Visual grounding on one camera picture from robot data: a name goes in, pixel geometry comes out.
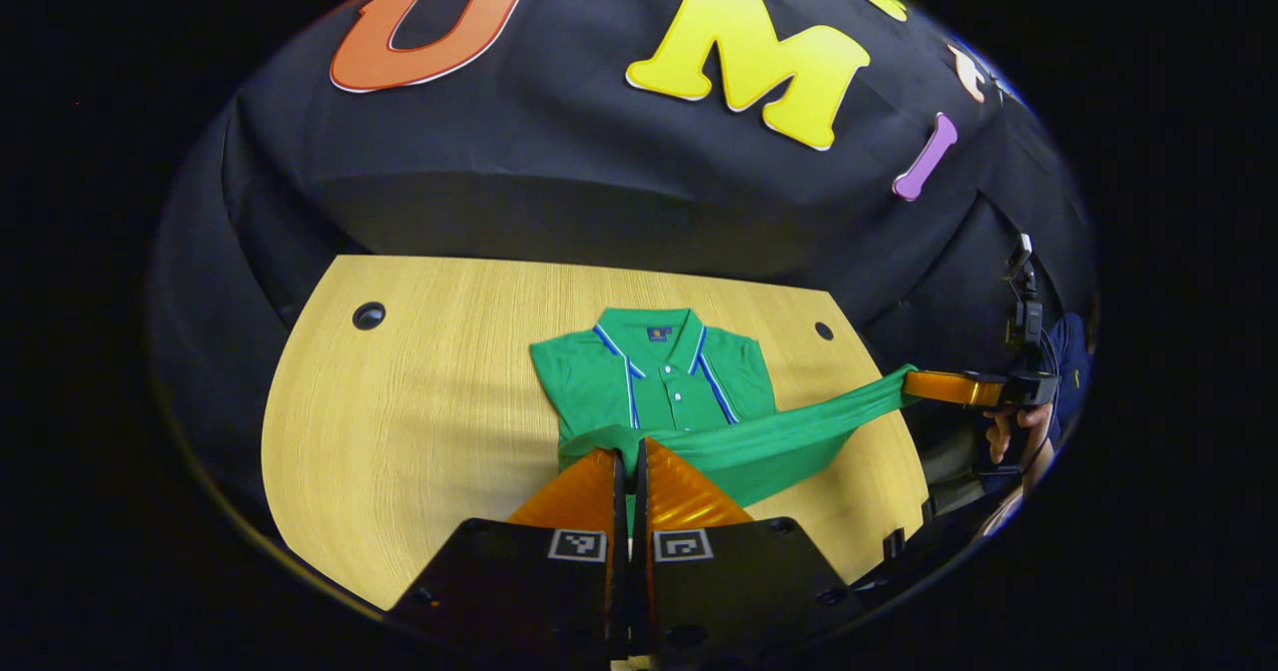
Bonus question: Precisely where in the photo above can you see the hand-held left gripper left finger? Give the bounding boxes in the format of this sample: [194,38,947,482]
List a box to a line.
[387,448,628,667]

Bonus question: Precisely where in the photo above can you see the green T-shirt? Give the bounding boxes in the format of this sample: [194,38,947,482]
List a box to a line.
[529,307,918,532]

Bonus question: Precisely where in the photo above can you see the black backdrop cloth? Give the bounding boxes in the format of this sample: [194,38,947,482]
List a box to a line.
[150,0,1099,512]

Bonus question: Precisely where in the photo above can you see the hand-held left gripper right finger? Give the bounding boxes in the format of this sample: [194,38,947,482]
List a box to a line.
[631,438,865,664]

